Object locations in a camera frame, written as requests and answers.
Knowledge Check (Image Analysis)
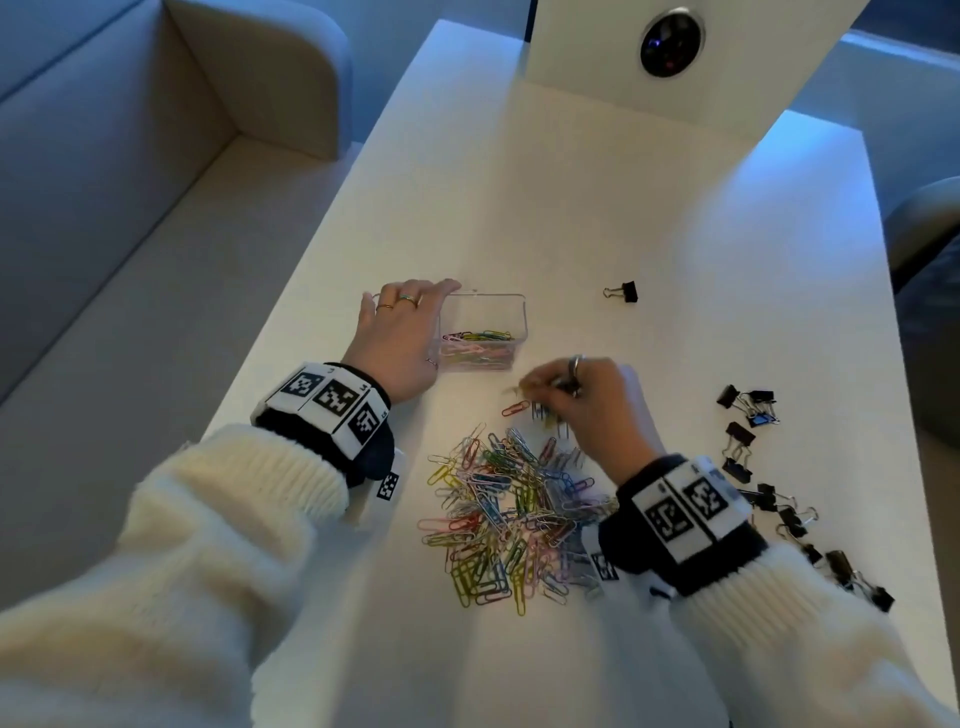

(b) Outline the person's left hand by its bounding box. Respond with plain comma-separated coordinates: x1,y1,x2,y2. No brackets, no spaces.
341,278,463,406

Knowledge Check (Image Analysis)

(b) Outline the person's right hand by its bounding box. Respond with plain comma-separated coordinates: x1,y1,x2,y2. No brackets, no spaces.
518,356,667,487

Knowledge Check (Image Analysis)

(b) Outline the pile of coloured paper clips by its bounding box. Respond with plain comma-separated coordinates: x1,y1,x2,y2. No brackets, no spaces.
416,401,624,618
440,328,519,370

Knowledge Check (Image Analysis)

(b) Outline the transparent box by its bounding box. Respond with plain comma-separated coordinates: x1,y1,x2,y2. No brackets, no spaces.
437,290,529,374

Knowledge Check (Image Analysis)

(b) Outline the group of black binder clips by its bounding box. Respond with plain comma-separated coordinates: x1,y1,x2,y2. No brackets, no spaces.
716,383,896,615

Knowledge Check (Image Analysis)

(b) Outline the person's left forearm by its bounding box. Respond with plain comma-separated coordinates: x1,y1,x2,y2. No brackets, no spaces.
0,423,350,728

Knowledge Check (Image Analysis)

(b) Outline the left marker wristband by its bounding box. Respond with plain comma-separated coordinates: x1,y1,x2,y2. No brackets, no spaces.
251,362,397,489

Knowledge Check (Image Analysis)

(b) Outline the marker wristband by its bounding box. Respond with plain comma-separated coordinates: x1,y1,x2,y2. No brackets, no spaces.
597,453,770,598
251,362,397,489

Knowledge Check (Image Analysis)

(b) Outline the right marker wristband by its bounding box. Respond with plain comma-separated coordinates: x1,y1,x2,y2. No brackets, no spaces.
597,453,770,598

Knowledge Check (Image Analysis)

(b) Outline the long beige sofa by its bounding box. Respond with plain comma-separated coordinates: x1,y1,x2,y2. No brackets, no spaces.
0,0,354,609

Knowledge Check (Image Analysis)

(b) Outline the white socket panel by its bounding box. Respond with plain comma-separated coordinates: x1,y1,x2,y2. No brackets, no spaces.
521,0,871,148

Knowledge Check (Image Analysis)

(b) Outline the silver-rimmed round socket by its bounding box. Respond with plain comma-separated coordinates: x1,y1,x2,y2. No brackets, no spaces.
639,7,706,79

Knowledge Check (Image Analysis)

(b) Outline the window with roller blind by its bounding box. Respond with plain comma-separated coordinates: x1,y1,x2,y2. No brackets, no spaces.
847,0,960,54

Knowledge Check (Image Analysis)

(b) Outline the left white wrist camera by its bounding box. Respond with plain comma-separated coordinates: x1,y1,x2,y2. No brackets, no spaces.
348,448,412,530

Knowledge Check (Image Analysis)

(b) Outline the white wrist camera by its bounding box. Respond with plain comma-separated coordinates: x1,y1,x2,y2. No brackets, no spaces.
348,448,412,530
581,524,676,601

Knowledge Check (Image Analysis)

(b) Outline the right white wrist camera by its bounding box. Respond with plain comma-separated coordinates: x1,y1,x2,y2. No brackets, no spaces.
581,524,676,601

